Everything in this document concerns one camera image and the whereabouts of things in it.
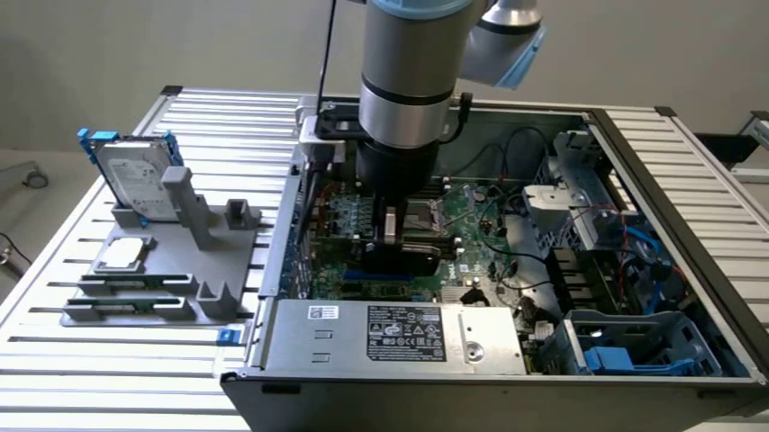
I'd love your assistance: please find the black wire on motherboard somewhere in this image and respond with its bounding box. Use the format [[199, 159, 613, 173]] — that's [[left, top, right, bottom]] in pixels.
[[486, 215, 554, 289]]

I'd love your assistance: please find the blue disk bracket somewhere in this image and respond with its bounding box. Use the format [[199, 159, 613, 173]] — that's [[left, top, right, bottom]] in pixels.
[[76, 128, 186, 227]]

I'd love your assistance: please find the grey parts rack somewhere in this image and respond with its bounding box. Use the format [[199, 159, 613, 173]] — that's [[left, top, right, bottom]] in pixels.
[[59, 165, 273, 329]]

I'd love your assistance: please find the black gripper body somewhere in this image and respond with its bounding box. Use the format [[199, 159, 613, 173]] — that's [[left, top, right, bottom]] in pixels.
[[354, 139, 441, 212]]

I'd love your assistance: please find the grey caster wheel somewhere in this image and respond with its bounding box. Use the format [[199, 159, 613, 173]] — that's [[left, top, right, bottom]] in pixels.
[[22, 163, 50, 188]]

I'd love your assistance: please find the black looped case wire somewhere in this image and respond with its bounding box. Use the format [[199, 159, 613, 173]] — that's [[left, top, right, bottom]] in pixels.
[[447, 127, 549, 181]]

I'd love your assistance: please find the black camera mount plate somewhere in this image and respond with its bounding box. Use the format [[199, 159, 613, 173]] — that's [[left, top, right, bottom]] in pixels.
[[314, 100, 369, 140]]

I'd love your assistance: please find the red wire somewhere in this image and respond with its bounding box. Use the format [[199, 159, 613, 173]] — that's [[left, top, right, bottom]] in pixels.
[[569, 207, 690, 289]]

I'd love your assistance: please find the black floor cable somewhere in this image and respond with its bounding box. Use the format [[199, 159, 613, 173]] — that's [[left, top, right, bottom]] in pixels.
[[0, 232, 32, 274]]

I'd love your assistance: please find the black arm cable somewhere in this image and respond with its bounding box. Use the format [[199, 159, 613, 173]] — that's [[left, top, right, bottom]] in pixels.
[[314, 0, 339, 113]]

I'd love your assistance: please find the blue-grey disk bay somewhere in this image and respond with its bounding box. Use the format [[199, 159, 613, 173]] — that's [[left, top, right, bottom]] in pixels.
[[561, 309, 726, 377]]

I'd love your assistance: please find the silver hard disk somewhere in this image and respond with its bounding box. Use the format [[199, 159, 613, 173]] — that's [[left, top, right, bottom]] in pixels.
[[95, 139, 175, 221]]

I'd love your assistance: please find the green motherboard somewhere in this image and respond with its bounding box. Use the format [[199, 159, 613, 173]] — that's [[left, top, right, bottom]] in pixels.
[[299, 174, 546, 319]]

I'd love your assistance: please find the neighbouring slatted metal table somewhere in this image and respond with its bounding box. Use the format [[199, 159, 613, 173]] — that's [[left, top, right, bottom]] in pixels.
[[693, 110, 769, 184]]

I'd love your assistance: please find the silver chipset heatsink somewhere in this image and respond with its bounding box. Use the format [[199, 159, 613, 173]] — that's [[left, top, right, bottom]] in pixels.
[[439, 286, 489, 306]]

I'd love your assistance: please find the silver power supply unit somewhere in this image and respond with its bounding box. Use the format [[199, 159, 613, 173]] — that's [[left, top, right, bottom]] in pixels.
[[244, 298, 530, 377]]

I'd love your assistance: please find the blue data wire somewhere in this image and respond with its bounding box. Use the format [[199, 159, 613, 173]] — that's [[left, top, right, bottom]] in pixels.
[[621, 223, 669, 283]]

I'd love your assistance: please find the CPU socket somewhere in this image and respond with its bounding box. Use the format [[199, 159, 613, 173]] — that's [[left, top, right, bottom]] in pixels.
[[406, 197, 453, 231]]

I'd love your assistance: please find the black graphics card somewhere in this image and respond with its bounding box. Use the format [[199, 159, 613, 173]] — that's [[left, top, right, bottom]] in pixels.
[[358, 238, 450, 278]]

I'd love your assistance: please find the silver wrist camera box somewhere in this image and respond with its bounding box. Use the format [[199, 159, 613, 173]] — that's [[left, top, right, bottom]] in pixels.
[[299, 115, 349, 164]]

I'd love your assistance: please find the silver drive cage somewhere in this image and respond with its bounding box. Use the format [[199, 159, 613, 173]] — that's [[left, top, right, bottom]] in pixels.
[[521, 130, 640, 253]]

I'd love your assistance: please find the black fan shroud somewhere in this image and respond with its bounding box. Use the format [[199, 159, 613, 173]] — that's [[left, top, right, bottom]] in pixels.
[[545, 246, 630, 316]]

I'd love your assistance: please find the black open PC case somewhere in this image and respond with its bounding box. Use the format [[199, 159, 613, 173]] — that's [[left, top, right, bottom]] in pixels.
[[219, 96, 769, 432]]

